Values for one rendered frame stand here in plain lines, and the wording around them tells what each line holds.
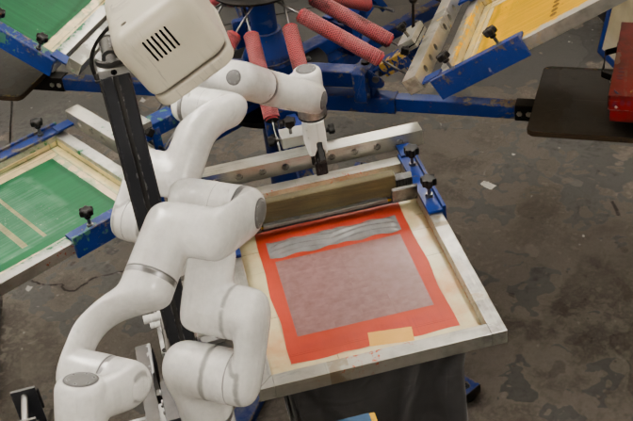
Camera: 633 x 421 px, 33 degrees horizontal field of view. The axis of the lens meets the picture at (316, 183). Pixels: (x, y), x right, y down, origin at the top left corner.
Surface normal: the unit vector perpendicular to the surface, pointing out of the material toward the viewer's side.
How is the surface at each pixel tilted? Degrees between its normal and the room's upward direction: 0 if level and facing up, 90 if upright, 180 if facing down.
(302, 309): 0
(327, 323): 0
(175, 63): 90
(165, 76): 90
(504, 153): 0
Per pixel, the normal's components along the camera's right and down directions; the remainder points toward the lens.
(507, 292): -0.11, -0.82
